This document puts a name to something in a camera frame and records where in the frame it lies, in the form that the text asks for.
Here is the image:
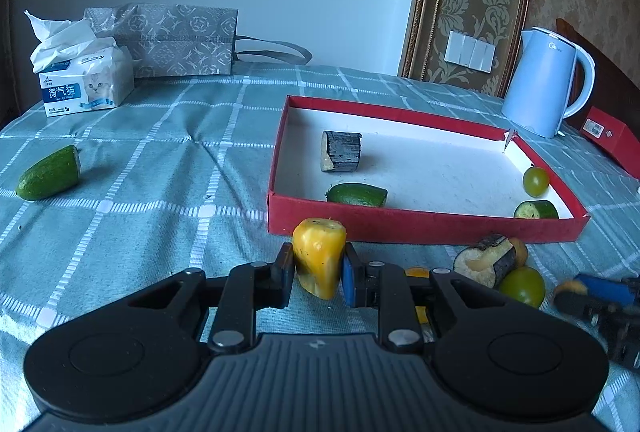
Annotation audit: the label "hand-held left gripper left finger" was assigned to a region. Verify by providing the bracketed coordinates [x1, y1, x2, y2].
[127, 242, 297, 354]

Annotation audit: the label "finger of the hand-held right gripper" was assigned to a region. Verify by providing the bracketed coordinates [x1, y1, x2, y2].
[575, 274, 640, 305]
[557, 297, 613, 329]

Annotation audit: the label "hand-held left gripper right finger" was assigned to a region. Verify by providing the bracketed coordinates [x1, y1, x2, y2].
[341, 242, 501, 354]

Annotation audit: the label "yellow pepper piece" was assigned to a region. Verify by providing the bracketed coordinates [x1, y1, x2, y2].
[404, 266, 432, 326]
[291, 218, 348, 300]

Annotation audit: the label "cucumber end piece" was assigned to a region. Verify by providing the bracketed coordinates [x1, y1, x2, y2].
[326, 183, 388, 209]

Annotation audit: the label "short cucumber piece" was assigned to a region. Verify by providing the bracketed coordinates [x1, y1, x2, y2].
[513, 200, 559, 220]

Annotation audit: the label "small green grape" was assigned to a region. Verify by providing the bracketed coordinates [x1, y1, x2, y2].
[523, 166, 550, 197]

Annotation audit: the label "dark eggplant chunk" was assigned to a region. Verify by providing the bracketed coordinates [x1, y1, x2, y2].
[321, 130, 363, 173]

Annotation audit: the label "red shallow box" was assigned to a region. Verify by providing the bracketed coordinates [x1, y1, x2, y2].
[266, 95, 591, 245]

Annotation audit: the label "large green grape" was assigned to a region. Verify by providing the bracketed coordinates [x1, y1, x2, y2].
[497, 266, 546, 309]

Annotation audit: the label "small brown fruit piece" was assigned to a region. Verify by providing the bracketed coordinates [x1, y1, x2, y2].
[509, 238, 529, 267]

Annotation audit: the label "eggplant chunk with pale flesh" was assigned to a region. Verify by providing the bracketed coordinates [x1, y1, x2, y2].
[453, 233, 517, 289]

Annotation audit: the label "teal plaid blanket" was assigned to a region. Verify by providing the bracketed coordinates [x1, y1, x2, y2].
[0, 62, 640, 432]

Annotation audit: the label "small red carton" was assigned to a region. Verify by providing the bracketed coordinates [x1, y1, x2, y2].
[582, 106, 640, 180]

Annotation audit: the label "light blue electric kettle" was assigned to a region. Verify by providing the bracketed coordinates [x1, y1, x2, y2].
[501, 28, 597, 140]

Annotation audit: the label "dark brown wooden furniture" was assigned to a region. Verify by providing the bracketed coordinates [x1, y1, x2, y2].
[556, 18, 640, 133]

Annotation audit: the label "long green cucumber half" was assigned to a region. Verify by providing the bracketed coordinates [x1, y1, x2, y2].
[16, 145, 82, 201]

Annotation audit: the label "grey patterned paper bag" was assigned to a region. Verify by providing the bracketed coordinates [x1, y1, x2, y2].
[82, 3, 312, 78]

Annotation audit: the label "white tissue pack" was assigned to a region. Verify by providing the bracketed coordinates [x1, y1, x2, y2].
[24, 9, 136, 119]

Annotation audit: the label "white wall switch panel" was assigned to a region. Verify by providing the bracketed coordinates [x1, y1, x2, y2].
[445, 30, 496, 73]

